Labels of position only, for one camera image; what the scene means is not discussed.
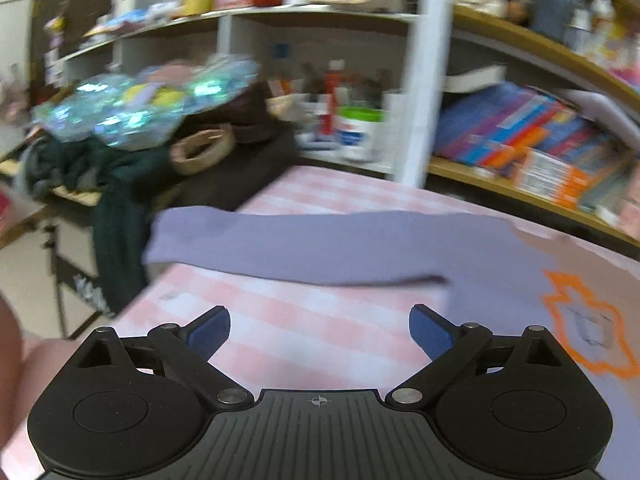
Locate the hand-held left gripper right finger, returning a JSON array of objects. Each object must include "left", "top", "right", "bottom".
[{"left": 385, "top": 304, "right": 565, "bottom": 406}]

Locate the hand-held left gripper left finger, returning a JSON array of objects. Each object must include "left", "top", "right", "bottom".
[{"left": 75, "top": 305, "right": 252, "bottom": 408}]

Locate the purple sweater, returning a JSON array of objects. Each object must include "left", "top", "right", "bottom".
[{"left": 142, "top": 207, "right": 640, "bottom": 480}]

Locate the pink checkered tablecloth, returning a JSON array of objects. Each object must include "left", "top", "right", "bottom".
[{"left": 0, "top": 165, "right": 640, "bottom": 480}]

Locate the black folding stand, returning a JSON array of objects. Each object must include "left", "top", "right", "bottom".
[{"left": 41, "top": 220, "right": 103, "bottom": 341}]

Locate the dark green cloth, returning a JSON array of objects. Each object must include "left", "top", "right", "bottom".
[{"left": 22, "top": 135, "right": 173, "bottom": 317}]

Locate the dark brown bag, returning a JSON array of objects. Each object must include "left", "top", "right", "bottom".
[{"left": 167, "top": 82, "right": 302, "bottom": 213}]

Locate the woven straw basket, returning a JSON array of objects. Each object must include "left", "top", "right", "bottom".
[{"left": 169, "top": 124, "right": 235, "bottom": 176}]

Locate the person's leg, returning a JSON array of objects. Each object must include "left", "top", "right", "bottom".
[{"left": 0, "top": 294, "right": 25, "bottom": 443}]

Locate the white plastic jar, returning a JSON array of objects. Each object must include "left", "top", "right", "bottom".
[{"left": 336, "top": 106, "right": 385, "bottom": 163}]

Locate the row of colourful books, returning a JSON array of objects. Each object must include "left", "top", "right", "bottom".
[{"left": 432, "top": 82, "right": 640, "bottom": 242}]

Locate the iridescent foil bouquet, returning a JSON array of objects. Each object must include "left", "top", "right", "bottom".
[{"left": 32, "top": 57, "right": 261, "bottom": 152}]

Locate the white shelf unit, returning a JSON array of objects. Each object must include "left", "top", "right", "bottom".
[{"left": 60, "top": 0, "right": 640, "bottom": 251}]

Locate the red bottle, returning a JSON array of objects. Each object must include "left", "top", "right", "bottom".
[{"left": 320, "top": 60, "right": 347, "bottom": 137}]

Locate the grey fabric bin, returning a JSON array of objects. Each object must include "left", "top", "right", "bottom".
[{"left": 529, "top": 0, "right": 582, "bottom": 44}]

